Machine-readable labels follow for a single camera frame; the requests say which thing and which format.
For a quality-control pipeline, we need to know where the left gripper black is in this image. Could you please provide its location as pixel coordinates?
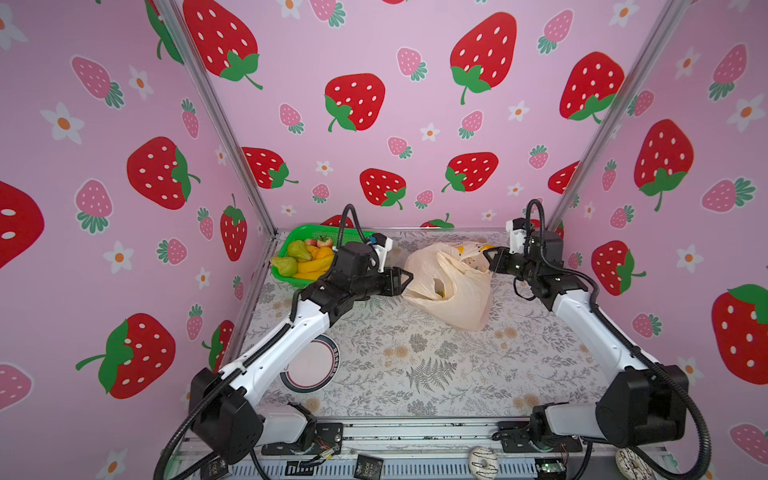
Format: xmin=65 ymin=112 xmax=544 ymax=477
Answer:
xmin=348 ymin=267 xmax=411 ymax=304

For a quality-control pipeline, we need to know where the banana print plastic bag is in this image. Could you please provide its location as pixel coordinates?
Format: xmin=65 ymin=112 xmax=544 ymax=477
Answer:
xmin=403 ymin=242 xmax=493 ymax=332

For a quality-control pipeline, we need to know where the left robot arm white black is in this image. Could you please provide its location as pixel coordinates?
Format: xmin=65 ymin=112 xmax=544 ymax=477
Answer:
xmin=190 ymin=234 xmax=413 ymax=464

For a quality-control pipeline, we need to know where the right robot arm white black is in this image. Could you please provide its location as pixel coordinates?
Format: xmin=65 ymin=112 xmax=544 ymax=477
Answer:
xmin=483 ymin=230 xmax=688 ymax=448

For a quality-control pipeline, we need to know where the yellow fake banana bunch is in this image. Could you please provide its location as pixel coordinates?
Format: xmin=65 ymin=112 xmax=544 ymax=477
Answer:
xmin=293 ymin=256 xmax=334 ymax=281

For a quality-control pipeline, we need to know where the green fake pear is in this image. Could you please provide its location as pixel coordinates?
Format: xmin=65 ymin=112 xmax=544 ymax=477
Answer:
xmin=286 ymin=240 xmax=313 ymax=262

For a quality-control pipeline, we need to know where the green plastic fruit basket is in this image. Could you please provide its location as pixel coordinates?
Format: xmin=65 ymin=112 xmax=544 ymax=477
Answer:
xmin=271 ymin=224 xmax=379 ymax=284

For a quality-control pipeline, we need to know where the round white plate dark rim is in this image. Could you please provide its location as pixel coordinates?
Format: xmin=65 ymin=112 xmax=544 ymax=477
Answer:
xmin=280 ymin=335 xmax=340 ymax=394

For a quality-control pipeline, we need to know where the black square tag centre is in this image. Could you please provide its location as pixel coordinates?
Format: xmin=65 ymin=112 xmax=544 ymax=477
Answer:
xmin=353 ymin=454 xmax=384 ymax=480

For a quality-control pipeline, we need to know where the black square tag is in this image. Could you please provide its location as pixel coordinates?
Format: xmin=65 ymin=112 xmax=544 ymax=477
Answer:
xmin=353 ymin=454 xmax=384 ymax=480
xmin=199 ymin=458 xmax=231 ymax=480

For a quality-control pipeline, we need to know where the white sprinkled donut centre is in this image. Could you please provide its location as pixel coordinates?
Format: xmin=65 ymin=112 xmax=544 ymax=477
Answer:
xmin=468 ymin=446 xmax=499 ymax=480

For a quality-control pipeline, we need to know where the white sprinkled donut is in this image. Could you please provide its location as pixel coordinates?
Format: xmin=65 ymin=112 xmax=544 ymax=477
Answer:
xmin=468 ymin=446 xmax=499 ymax=480
xmin=615 ymin=448 xmax=647 ymax=480

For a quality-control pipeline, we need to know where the white sprinkled donut right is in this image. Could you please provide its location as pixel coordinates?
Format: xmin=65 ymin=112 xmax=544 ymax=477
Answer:
xmin=615 ymin=448 xmax=647 ymax=480

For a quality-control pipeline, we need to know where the black square tag left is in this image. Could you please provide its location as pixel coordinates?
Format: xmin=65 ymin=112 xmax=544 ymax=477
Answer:
xmin=199 ymin=458 xmax=231 ymax=480

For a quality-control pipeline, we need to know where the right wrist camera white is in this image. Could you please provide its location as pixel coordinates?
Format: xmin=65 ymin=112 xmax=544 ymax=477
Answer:
xmin=506 ymin=217 xmax=528 ymax=254

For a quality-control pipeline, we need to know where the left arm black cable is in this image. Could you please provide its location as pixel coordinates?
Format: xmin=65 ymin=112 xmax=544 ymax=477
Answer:
xmin=152 ymin=203 xmax=373 ymax=480

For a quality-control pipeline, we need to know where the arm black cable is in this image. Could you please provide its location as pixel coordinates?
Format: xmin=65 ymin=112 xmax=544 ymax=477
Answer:
xmin=512 ymin=199 xmax=712 ymax=480
xmin=152 ymin=203 xmax=373 ymax=480

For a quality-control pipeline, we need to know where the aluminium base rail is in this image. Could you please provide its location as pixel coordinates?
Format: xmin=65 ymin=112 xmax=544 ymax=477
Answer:
xmin=170 ymin=416 xmax=676 ymax=480

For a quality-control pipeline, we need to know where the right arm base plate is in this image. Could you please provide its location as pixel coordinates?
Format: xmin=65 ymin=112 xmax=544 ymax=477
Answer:
xmin=491 ymin=420 xmax=583 ymax=453

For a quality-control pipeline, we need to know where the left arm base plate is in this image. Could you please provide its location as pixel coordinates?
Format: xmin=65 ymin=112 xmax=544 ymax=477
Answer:
xmin=260 ymin=422 xmax=344 ymax=456

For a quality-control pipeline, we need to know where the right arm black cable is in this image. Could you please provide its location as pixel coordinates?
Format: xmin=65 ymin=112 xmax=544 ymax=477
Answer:
xmin=512 ymin=199 xmax=712 ymax=480

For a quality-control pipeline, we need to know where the aluminium frame post right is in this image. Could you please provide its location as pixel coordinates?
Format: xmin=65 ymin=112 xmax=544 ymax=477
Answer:
xmin=546 ymin=0 xmax=691 ymax=231

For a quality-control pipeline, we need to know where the aluminium frame post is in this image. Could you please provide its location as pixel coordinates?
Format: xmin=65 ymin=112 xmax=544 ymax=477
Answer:
xmin=546 ymin=0 xmax=691 ymax=231
xmin=157 ymin=1 xmax=276 ymax=237

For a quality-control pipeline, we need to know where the aluminium frame post left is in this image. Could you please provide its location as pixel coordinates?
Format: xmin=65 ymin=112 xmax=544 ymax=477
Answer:
xmin=157 ymin=1 xmax=276 ymax=237

